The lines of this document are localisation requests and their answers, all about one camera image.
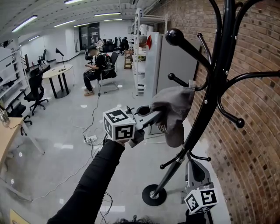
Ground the black metal coat rack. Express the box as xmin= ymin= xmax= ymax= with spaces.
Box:
xmin=141 ymin=0 xmax=280 ymax=207

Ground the black desk lamp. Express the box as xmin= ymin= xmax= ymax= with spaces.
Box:
xmin=55 ymin=47 xmax=67 ymax=72

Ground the black floor cable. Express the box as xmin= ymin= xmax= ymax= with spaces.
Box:
xmin=99 ymin=191 xmax=114 ymax=224
xmin=82 ymin=94 xmax=101 ymax=140

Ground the person's left forearm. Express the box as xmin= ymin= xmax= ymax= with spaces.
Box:
xmin=47 ymin=139 xmax=126 ymax=224

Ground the shiny metal kettle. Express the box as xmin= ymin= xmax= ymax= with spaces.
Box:
xmin=0 ymin=107 xmax=9 ymax=127

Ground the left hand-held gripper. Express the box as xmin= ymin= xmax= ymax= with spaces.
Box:
xmin=102 ymin=105 xmax=164 ymax=149

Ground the white metal shelving unit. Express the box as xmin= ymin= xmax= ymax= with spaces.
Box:
xmin=131 ymin=8 xmax=168 ymax=97
xmin=0 ymin=47 xmax=30 ymax=110

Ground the round beige table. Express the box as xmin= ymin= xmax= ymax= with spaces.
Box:
xmin=42 ymin=64 xmax=74 ymax=99

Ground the long white floor cable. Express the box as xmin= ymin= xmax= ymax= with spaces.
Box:
xmin=31 ymin=140 xmax=99 ymax=202

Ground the grey metal cabinet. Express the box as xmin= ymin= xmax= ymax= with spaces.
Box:
xmin=144 ymin=32 xmax=202 ymax=140

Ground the dark glass door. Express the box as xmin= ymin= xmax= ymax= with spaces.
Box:
xmin=78 ymin=22 xmax=101 ymax=46

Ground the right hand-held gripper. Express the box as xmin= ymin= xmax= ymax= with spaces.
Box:
xmin=181 ymin=161 xmax=219 ymax=215

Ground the grey cap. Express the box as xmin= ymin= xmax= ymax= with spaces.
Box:
xmin=149 ymin=80 xmax=196 ymax=148

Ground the small wooden shelf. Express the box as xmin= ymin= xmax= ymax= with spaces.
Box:
xmin=124 ymin=50 xmax=133 ymax=70

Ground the person's right forearm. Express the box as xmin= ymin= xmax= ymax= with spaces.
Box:
xmin=177 ymin=209 xmax=214 ymax=224

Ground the looped white floor cable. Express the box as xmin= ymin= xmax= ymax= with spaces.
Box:
xmin=74 ymin=126 xmax=105 ymax=154

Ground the person's patterned garment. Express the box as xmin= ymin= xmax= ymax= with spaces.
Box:
xmin=115 ymin=215 xmax=158 ymax=224

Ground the black cantilever visitor chair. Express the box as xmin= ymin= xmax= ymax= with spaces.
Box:
xmin=97 ymin=52 xmax=120 ymax=94

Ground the black office chair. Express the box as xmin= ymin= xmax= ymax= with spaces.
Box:
xmin=37 ymin=49 xmax=48 ymax=64
xmin=84 ymin=43 xmax=94 ymax=65
xmin=6 ymin=99 xmax=33 ymax=136
xmin=20 ymin=66 xmax=49 ymax=116
xmin=102 ymin=39 xmax=114 ymax=53
xmin=119 ymin=37 xmax=130 ymax=55

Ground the black backpack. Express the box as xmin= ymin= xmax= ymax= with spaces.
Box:
xmin=102 ymin=53 xmax=113 ymax=70

